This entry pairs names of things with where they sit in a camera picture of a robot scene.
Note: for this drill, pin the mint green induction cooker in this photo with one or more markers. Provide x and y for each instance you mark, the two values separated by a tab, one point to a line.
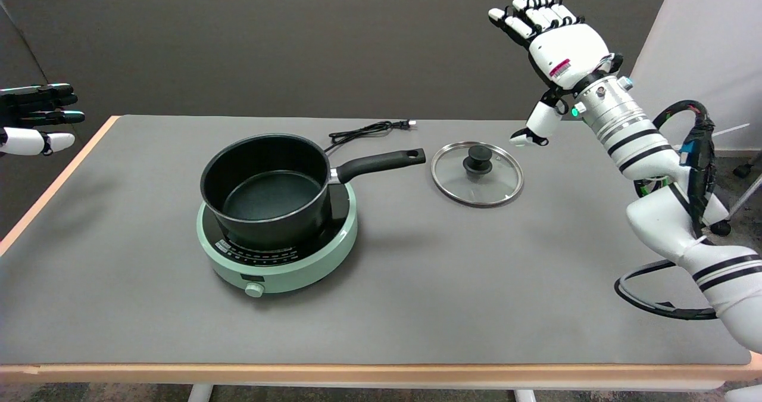
300	271

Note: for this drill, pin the chair base with black casters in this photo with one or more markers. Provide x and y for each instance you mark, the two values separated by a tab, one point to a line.
721	228

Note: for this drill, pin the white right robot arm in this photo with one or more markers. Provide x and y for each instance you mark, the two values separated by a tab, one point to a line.
661	217

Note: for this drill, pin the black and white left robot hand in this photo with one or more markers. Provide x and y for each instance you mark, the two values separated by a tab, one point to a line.
27	141

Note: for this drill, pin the grey table mat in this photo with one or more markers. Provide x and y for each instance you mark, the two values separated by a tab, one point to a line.
119	241

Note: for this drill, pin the white table leg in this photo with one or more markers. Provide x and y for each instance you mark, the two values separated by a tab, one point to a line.
200	393
525	396

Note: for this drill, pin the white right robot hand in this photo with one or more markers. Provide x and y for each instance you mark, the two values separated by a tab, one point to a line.
565	50

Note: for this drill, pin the glass pot lid black knob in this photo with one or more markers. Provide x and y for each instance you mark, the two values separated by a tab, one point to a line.
500	187

